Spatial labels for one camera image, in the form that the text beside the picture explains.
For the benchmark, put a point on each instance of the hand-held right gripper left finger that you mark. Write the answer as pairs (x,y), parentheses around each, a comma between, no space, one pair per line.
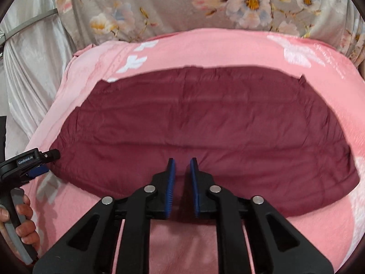
(171,182)

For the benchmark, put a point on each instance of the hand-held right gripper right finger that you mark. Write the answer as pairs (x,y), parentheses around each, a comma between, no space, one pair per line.
(194,182)

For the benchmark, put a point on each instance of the maroon puffer jacket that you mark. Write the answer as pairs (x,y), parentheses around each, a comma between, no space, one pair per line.
(199,120)

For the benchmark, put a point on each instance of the pink fleece blanket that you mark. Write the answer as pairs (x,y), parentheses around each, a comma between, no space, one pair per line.
(228,51)

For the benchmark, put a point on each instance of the person's left hand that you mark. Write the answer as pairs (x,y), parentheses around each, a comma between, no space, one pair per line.
(27,228)

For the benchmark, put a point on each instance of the silver satin curtain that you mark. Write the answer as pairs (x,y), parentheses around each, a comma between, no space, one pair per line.
(28,77)

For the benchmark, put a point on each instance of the grey floral sheet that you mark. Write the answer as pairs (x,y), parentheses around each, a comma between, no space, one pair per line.
(171,5)

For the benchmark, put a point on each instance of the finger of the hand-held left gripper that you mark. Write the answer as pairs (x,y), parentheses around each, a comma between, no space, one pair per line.
(38,171)
(52,155)

